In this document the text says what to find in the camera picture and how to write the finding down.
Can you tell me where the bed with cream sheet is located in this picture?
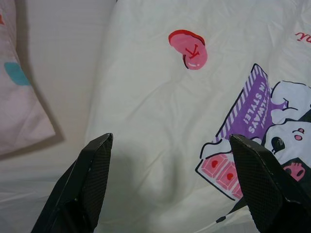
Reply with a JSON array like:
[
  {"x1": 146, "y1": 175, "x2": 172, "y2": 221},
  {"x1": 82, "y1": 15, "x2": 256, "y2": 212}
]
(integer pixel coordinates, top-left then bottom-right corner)
[{"x1": 0, "y1": 0, "x2": 117, "y2": 233}]

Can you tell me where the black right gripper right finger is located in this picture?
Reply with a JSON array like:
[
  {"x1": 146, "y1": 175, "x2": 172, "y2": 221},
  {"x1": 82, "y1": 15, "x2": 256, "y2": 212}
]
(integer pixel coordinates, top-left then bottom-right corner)
[{"x1": 229, "y1": 134, "x2": 311, "y2": 233}]

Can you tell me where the cream cartoon print blanket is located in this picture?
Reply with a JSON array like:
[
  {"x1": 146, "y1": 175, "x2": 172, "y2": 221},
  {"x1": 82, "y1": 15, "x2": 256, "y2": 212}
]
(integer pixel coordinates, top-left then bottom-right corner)
[{"x1": 84, "y1": 0, "x2": 311, "y2": 233}]

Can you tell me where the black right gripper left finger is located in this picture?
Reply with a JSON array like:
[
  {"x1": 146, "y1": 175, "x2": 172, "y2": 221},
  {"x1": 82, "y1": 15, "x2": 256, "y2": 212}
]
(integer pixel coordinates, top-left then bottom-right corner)
[{"x1": 31, "y1": 132, "x2": 114, "y2": 233}]

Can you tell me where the pink patterned pillow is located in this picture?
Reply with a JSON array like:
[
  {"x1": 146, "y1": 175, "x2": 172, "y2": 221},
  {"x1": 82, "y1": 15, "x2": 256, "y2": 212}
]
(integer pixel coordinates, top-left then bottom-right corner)
[{"x1": 0, "y1": 0, "x2": 65, "y2": 157}]

